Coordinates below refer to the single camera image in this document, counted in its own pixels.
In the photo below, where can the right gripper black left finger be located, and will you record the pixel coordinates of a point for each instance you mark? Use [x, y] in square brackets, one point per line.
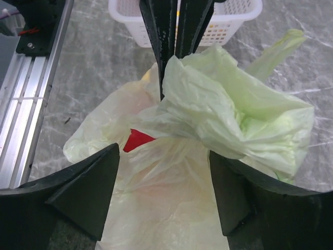
[78, 195]

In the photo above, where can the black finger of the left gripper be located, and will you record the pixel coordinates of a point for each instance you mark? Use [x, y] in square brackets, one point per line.
[160, 21]
[192, 23]

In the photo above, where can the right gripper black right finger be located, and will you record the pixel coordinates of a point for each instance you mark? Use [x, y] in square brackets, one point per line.
[257, 211]

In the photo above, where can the pink fake dragon fruit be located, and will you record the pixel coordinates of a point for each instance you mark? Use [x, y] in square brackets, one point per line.
[136, 139]

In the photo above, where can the light green plastic bag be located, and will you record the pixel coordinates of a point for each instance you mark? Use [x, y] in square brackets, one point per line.
[163, 195]

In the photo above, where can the white plastic basket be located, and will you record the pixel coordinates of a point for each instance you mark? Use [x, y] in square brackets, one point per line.
[226, 20]

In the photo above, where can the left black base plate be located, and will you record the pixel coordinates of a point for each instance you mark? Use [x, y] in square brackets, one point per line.
[42, 19]

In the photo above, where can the aluminium mounting rail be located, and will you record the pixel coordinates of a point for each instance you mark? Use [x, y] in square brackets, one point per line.
[25, 87]

